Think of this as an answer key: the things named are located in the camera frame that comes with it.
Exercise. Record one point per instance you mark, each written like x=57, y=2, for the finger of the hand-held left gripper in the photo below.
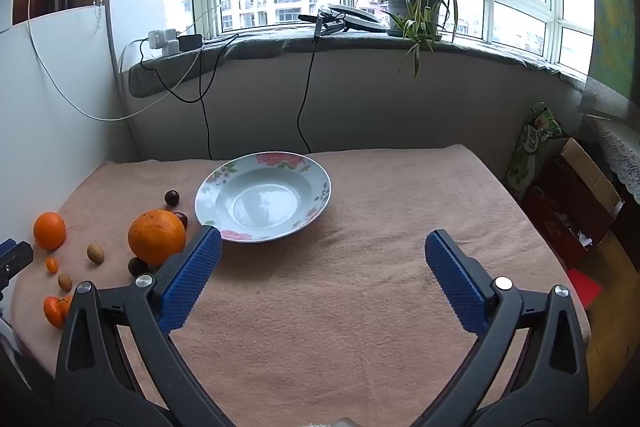
x=17, y=259
x=6, y=248

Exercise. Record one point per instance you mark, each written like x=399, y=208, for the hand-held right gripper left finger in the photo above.
x=192, y=279

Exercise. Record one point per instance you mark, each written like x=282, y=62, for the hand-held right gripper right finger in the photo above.
x=457, y=287

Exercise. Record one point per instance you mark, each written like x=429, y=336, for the small kumquat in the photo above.
x=51, y=264

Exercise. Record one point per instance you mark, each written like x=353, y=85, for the smooth orange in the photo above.
x=49, y=231

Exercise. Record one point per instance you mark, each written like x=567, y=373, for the small brown longan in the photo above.
x=64, y=281

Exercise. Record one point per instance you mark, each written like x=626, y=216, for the large rough-skinned orange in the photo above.
x=155, y=237

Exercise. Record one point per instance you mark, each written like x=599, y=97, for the dark red cherry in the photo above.
x=172, y=198
x=136, y=266
x=183, y=220

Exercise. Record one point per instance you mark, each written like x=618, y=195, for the large brown longan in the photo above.
x=95, y=253

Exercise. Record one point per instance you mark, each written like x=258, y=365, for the floral white plate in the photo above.
x=260, y=207

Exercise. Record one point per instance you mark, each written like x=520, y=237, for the white foam board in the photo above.
x=50, y=132

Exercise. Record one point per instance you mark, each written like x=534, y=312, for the red paper sheet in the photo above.
x=585, y=289

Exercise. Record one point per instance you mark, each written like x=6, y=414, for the red cardboard box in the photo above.
x=565, y=197

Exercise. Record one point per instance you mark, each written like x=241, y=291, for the green snack bag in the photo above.
x=530, y=147

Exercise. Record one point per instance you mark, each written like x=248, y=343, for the white lace cloth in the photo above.
x=617, y=152

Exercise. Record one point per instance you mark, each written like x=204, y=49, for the white power adapter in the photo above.
x=162, y=37
x=171, y=48

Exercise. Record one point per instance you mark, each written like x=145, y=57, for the black power brick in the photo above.
x=190, y=43

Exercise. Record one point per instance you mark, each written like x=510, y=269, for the grey windowsill cloth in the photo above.
x=350, y=42

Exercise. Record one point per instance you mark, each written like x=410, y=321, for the potted spider plant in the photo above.
x=417, y=4

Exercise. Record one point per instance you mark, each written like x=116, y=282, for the black bar device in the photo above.
x=310, y=18

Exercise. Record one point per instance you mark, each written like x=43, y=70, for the yellow green wall painting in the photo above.
x=612, y=7

